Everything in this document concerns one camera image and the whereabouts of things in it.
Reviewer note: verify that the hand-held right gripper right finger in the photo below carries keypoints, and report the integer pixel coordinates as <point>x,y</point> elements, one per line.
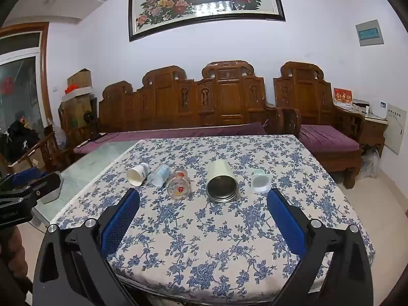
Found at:
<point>285,223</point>

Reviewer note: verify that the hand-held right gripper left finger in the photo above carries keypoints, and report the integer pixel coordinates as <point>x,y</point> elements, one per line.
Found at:
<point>122,220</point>

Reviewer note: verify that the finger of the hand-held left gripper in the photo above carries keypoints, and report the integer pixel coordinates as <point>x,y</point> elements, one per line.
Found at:
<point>27,176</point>
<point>47,185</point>

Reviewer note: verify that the person's left forearm brown sleeve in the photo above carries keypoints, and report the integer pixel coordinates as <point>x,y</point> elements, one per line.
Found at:
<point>12,261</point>

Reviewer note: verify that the white paper cup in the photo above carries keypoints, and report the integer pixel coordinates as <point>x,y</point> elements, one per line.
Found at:
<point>137,174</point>

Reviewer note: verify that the white square plastic cup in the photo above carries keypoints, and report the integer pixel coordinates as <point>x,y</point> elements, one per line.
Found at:
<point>261,181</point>

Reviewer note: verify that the clear plastic cup blue print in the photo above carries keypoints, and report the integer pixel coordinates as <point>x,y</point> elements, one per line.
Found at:
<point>159,175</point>

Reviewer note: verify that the glass cup red print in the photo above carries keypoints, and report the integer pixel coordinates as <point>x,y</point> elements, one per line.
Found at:
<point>179,185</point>

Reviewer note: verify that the cream steel tumbler cup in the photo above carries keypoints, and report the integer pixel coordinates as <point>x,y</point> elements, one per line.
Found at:
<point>222,181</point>

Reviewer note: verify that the wooden chair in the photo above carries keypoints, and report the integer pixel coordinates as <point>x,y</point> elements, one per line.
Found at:
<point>44,153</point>

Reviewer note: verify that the black clothes pile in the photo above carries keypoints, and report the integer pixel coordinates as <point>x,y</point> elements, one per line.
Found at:
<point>19,138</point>

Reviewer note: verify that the large cardboard box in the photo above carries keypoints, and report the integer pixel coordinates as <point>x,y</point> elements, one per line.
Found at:
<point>75,114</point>

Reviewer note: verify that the black desk fan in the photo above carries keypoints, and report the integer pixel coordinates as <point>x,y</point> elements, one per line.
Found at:
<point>88,118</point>

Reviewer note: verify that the blue floral tablecloth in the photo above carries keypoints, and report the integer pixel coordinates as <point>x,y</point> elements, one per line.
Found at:
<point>204,239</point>

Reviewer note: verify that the red window decoration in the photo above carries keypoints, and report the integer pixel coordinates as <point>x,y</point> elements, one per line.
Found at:
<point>7,85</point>

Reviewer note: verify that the purple armchair cushion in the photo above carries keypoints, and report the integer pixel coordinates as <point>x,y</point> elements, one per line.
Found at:
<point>328,138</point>

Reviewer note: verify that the wooden framed glass door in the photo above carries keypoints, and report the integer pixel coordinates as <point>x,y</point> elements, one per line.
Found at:
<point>22,79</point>

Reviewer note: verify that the red ornament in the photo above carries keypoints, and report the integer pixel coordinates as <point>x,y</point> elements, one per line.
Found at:
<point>71,88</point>

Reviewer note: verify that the purple sofa cushion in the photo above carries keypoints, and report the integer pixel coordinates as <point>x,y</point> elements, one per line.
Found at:
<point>178,134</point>

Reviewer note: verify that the clear plastic bag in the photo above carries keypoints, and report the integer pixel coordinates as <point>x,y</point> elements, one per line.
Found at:
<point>369,164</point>

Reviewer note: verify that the small cardboard box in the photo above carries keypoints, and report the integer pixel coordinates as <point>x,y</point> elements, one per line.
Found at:
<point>79,79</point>

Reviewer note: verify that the wooden side table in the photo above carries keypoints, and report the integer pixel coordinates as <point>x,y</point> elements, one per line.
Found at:
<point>373,134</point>

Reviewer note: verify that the carved wooden armchair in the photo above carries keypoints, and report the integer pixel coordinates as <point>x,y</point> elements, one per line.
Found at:
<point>302,95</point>

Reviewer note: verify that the carved wooden sofa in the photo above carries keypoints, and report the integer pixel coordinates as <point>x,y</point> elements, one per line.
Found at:
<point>220,102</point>

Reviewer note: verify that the red gift box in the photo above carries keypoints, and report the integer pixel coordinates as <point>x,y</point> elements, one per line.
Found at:
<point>342,96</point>

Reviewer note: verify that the small white box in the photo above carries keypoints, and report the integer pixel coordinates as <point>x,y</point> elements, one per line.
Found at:
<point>360,105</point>

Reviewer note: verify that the white box blue label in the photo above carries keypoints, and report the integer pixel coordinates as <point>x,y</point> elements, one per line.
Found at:
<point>379,109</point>

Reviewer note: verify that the framed peacock flower painting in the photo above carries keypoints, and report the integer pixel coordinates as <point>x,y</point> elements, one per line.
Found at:
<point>204,3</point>

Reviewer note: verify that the grey wall electrical box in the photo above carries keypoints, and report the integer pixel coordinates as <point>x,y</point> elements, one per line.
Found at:
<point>369,32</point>

